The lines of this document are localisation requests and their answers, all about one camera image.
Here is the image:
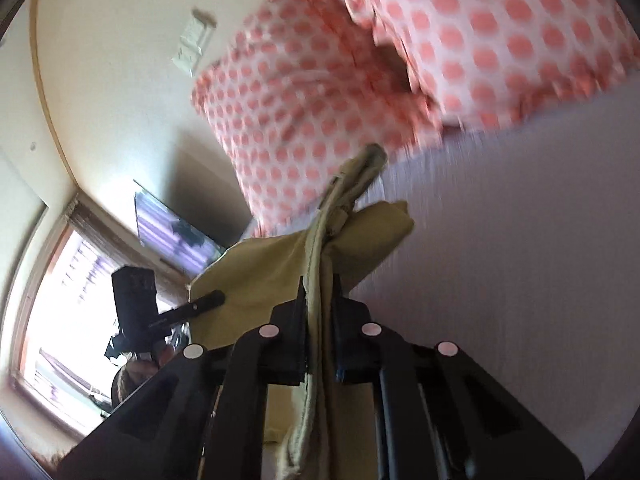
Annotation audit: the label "khaki pants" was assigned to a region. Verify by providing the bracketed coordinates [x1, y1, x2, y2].
[187, 142, 416, 480]

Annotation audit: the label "white bed sheet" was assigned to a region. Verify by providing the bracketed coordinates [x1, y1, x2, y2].
[250, 72, 640, 480]

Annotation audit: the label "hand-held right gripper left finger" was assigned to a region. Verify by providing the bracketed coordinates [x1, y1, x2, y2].
[57, 275, 309, 480]

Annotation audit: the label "window with brown frame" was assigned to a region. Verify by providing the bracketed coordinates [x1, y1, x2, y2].
[9, 199, 193, 438]

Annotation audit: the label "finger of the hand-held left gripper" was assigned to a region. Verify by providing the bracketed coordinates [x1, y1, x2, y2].
[149, 290, 226, 334]

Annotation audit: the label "white wall outlet plate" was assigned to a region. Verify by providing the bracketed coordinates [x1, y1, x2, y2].
[171, 44, 202, 79]

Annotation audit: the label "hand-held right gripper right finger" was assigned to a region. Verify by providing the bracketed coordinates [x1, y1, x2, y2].
[332, 275, 586, 480]

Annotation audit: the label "person's left hand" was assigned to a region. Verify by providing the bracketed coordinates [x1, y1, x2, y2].
[112, 342, 175, 407]

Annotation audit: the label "large pink polka dot pillow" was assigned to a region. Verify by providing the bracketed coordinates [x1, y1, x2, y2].
[266, 0, 640, 136]

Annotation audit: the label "wall-mounted television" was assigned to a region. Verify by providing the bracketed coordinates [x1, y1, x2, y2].
[133, 178, 227, 279]

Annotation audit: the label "white wall switch plate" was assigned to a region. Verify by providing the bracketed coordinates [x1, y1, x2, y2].
[180, 7, 217, 57]

